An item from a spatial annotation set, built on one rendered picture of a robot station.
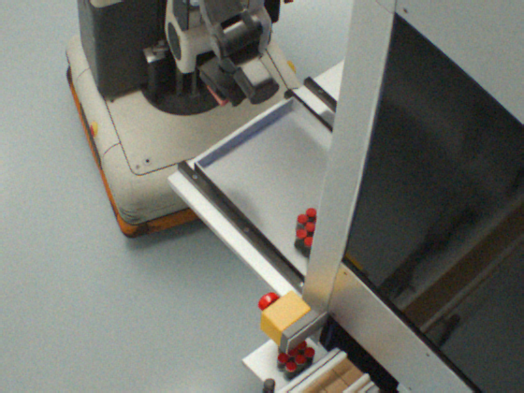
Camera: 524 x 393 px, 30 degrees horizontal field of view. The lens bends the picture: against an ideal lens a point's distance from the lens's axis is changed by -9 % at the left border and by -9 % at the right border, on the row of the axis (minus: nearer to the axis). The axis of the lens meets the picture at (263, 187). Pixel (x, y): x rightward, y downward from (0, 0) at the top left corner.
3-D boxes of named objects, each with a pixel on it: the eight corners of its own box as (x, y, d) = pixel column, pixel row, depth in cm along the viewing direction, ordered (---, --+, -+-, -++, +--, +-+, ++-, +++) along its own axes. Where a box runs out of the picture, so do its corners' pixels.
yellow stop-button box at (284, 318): (314, 331, 190) (319, 314, 184) (284, 354, 187) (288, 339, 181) (287, 304, 193) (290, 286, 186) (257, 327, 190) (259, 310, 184)
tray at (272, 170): (402, 214, 213) (405, 205, 210) (307, 289, 203) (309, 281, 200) (292, 106, 226) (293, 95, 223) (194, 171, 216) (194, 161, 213)
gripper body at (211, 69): (233, 109, 192) (239, 88, 185) (197, 72, 194) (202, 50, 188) (260, 92, 194) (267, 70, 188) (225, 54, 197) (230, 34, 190)
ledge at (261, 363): (340, 372, 196) (342, 369, 194) (289, 411, 191) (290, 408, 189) (292, 326, 201) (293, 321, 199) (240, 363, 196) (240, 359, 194)
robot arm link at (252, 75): (252, 9, 178) (209, 32, 177) (287, 57, 175) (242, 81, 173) (254, 40, 190) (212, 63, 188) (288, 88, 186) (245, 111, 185)
